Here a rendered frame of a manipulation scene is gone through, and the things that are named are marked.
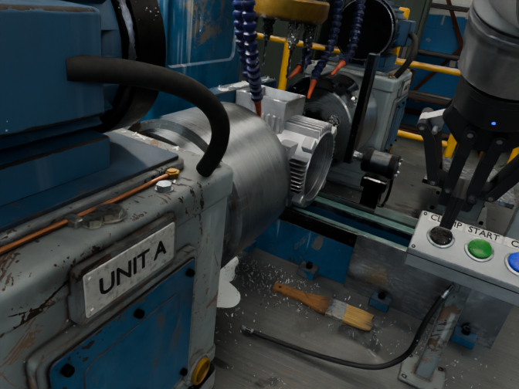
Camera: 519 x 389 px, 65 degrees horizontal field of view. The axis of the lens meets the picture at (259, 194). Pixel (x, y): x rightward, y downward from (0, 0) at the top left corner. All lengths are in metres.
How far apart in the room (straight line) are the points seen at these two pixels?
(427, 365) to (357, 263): 0.23
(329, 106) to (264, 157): 0.50
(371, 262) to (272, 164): 0.33
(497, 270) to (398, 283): 0.29
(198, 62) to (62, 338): 0.76
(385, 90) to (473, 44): 0.92
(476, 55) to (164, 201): 0.28
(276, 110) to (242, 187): 0.33
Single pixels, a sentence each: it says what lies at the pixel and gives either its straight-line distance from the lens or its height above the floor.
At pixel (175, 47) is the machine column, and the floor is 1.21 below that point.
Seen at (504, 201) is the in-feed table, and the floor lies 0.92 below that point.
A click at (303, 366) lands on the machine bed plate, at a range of 0.73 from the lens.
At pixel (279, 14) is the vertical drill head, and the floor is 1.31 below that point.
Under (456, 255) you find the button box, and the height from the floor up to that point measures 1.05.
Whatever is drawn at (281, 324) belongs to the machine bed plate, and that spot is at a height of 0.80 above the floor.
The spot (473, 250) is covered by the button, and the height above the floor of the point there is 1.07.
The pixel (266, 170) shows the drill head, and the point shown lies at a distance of 0.61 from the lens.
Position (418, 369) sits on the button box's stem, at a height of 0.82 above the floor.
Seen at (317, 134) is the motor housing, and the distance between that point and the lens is 0.84.
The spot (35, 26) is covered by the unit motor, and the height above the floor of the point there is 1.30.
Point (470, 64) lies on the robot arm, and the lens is 0.38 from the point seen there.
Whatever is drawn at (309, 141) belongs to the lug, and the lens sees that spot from 0.82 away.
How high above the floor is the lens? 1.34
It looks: 26 degrees down
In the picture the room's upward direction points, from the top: 8 degrees clockwise
